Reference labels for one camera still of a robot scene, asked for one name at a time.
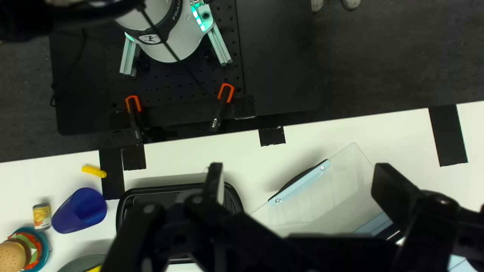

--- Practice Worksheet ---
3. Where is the grey round plate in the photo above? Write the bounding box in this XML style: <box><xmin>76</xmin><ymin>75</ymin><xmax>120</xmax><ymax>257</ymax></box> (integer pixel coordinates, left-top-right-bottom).
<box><xmin>58</xmin><ymin>254</ymin><xmax>106</xmax><ymax>272</ymax></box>

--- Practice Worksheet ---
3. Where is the toy hamburger on teal plate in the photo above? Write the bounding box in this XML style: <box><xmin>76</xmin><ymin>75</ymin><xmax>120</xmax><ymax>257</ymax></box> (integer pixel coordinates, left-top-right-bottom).
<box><xmin>0</xmin><ymin>226</ymin><xmax>52</xmax><ymax>272</ymax></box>

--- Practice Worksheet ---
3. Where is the orange clamp on breadboard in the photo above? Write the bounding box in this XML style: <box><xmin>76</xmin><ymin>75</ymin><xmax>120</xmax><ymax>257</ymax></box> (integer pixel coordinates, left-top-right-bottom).
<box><xmin>209</xmin><ymin>81</ymin><xmax>236</xmax><ymax>133</ymax></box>

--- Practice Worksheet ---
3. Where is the yellow toy fry on table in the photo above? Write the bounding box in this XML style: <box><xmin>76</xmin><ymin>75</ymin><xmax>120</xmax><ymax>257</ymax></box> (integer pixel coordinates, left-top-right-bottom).
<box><xmin>82</xmin><ymin>164</ymin><xmax>108</xmax><ymax>178</ymax></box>

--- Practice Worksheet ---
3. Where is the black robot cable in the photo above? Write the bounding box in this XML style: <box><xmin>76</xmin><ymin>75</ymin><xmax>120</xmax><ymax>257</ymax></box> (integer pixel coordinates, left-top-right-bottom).
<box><xmin>135</xmin><ymin>0</ymin><xmax>226</xmax><ymax>110</ymax></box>

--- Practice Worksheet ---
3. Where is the orange clamp near table corner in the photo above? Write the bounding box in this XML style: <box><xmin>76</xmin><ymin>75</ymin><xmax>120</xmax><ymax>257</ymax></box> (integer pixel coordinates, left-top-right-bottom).
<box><xmin>123</xmin><ymin>93</ymin><xmax>147</xmax><ymax>148</ymax></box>

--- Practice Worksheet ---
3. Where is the small toy food can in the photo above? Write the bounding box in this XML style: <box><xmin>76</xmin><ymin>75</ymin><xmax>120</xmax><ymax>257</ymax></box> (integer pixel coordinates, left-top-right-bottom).
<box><xmin>34</xmin><ymin>204</ymin><xmax>52</xmax><ymax>229</ymax></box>

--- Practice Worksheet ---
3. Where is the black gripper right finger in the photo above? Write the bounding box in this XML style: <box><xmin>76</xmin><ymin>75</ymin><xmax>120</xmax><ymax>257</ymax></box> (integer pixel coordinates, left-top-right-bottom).
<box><xmin>371</xmin><ymin>163</ymin><xmax>484</xmax><ymax>272</ymax></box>

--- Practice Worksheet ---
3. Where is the light blue breakfast maker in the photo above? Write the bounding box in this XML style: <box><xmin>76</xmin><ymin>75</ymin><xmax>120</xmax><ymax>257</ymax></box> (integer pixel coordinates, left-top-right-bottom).
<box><xmin>254</xmin><ymin>145</ymin><xmax>474</xmax><ymax>272</ymax></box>

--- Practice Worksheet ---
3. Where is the black perforated base board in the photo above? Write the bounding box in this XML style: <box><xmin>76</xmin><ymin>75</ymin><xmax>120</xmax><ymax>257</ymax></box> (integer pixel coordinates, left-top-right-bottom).
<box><xmin>50</xmin><ymin>0</ymin><xmax>254</xmax><ymax>134</ymax></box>

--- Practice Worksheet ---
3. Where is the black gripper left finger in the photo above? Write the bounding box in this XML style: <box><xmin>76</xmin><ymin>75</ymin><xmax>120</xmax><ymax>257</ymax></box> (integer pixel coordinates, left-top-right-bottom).
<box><xmin>102</xmin><ymin>163</ymin><xmax>283</xmax><ymax>272</ymax></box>

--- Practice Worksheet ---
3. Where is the blue plastic cup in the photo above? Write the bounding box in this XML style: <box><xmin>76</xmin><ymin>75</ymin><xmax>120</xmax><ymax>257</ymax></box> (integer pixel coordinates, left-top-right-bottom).
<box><xmin>52</xmin><ymin>187</ymin><xmax>108</xmax><ymax>234</ymax></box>

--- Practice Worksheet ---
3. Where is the black baking tray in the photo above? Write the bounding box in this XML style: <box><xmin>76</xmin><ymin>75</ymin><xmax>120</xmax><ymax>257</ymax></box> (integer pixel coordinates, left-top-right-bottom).
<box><xmin>117</xmin><ymin>183</ymin><xmax>244</xmax><ymax>264</ymax></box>

